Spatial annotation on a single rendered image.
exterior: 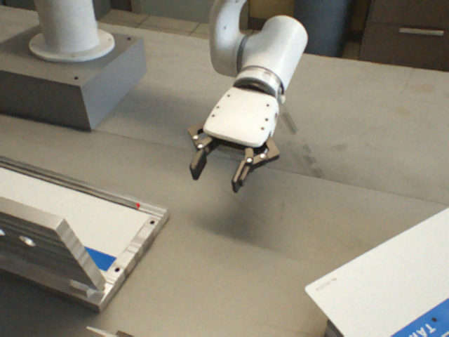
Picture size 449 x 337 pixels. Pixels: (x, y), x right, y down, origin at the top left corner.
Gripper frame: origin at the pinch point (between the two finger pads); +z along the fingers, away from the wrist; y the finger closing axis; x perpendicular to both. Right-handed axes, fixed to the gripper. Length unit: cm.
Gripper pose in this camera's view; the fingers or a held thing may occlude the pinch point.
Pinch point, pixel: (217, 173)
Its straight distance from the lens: 66.8
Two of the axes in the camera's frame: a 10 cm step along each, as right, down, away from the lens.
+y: -9.2, -2.7, 2.9
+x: -1.0, -5.4, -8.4
